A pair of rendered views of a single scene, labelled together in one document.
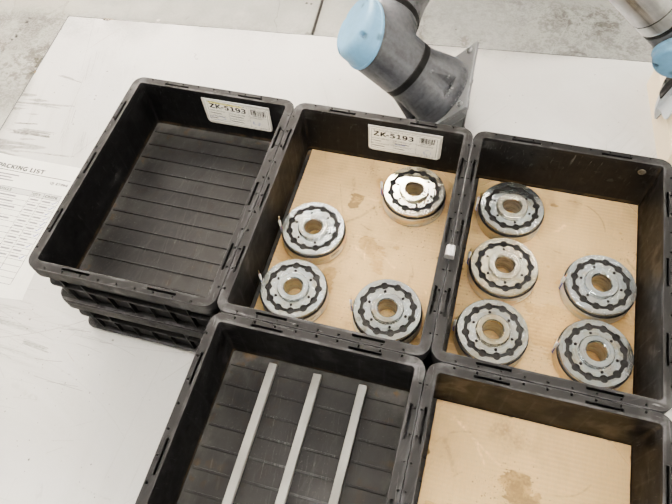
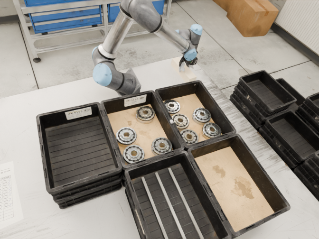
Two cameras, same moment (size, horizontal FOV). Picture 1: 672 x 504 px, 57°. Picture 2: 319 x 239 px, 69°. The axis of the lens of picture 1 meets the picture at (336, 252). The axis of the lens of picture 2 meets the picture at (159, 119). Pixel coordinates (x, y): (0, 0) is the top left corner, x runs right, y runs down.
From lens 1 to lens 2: 47 cm
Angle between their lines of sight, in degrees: 30
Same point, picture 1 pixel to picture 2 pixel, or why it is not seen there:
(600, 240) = (193, 105)
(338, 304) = (146, 152)
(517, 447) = (211, 160)
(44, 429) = not seen: outside the picture
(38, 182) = not seen: outside the picture
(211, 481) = (149, 218)
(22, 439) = not seen: outside the picture
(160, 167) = (58, 142)
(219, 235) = (96, 152)
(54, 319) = (43, 216)
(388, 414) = (179, 171)
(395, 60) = (117, 79)
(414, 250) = (154, 128)
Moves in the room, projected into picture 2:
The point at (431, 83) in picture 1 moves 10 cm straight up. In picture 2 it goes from (127, 82) to (128, 69)
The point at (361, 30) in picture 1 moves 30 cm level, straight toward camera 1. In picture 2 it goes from (105, 73) to (136, 109)
